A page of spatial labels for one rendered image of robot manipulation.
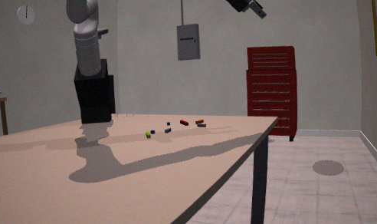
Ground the red rod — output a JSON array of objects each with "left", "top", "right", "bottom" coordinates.
[{"left": 180, "top": 120, "right": 189, "bottom": 126}]

